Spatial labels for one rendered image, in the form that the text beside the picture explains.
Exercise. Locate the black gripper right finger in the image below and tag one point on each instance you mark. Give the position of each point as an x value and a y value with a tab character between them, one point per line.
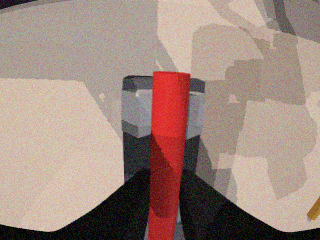
208	215

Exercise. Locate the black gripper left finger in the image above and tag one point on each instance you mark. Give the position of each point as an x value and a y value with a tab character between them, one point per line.
122	216

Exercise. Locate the brown rectangular bar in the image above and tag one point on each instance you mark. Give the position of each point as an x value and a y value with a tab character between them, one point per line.
315	210

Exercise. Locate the red cylinder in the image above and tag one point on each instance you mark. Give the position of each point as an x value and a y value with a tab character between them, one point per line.
169	121

